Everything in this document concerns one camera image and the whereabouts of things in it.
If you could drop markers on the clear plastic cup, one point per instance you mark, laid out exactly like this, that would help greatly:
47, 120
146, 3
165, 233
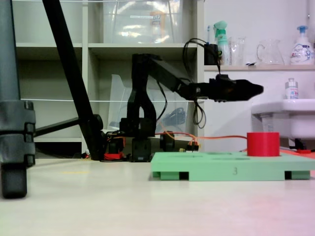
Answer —
237, 51

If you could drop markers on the black tripod leg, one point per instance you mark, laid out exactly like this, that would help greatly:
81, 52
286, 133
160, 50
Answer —
66, 61

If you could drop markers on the red cylinder block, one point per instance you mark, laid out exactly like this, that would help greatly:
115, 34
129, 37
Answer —
263, 145

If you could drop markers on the black tripod brace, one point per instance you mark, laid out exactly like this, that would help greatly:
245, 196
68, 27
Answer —
56, 126

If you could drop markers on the clear plastic storage box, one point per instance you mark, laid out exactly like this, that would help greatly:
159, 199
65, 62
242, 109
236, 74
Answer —
137, 22

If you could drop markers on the green spray bottle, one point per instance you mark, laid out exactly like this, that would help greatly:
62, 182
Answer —
222, 44

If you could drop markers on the white foam soap bottle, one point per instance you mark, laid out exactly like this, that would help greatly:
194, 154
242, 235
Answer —
301, 51

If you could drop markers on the grey notched tripod leg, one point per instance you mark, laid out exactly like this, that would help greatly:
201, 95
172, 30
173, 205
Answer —
9, 73

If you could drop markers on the white sink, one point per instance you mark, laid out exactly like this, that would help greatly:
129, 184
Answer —
288, 118

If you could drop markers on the green shape sorter board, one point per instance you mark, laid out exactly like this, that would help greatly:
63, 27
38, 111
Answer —
221, 167

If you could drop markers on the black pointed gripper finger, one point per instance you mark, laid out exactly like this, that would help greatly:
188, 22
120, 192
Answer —
249, 90

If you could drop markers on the grey shelf unit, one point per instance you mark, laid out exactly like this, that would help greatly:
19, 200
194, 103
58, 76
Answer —
85, 73

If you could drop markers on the clear glass pitcher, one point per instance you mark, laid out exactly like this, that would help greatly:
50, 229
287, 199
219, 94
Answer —
270, 52

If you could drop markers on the red table clamp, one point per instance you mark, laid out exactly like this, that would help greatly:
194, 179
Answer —
114, 156

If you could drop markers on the toothbrush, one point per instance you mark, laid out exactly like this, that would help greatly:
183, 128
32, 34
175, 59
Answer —
208, 34

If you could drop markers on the small clear sanitizer bottle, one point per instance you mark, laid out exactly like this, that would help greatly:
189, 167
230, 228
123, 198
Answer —
291, 89

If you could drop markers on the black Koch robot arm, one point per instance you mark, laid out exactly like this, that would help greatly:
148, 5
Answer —
167, 73

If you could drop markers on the black cup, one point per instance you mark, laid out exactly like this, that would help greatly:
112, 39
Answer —
210, 55

